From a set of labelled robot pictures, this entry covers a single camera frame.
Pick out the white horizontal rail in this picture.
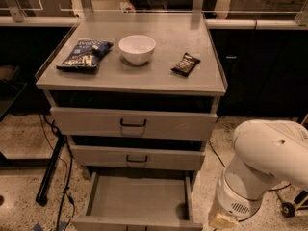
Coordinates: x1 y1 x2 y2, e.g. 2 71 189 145
0 16 308 31

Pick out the black floor cable left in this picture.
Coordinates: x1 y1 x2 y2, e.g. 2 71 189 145
38 113 77 231

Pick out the grey drawer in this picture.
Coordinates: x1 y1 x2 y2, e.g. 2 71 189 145
51 107 217 141
72 168 203 231
71 145 204 171

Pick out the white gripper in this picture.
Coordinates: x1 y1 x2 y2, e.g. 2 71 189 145
208 175 262 230

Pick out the grey middle drawer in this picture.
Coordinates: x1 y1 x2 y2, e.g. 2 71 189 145
71 145 204 171

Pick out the grey bottom drawer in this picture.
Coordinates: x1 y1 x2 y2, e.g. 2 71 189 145
72 168 203 231

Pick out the white ceramic bowl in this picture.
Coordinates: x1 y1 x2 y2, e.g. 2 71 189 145
118 35 156 65

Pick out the clear plastic water bottle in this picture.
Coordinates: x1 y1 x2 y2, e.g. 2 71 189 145
120 0 130 12

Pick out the blue chip bag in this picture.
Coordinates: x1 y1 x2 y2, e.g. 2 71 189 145
56 39 114 70

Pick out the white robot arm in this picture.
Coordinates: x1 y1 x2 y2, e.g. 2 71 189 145
208 119 308 230

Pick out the wheeled cart base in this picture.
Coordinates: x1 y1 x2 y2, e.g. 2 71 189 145
276 113 308 218

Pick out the grey drawer cabinet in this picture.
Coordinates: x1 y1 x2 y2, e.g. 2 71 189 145
35 11 228 181

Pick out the grey top drawer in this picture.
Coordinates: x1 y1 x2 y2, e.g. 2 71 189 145
51 107 217 141

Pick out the black floor cable right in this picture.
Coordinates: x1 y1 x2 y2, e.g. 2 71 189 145
208 140 292 193

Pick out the black snack bar wrapper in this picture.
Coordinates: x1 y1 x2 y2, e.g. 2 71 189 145
171 53 200 77

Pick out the black floor cable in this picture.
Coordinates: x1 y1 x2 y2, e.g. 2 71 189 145
38 113 77 231
208 140 292 193

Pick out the black table leg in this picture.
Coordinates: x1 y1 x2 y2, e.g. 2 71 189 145
36 135 64 206

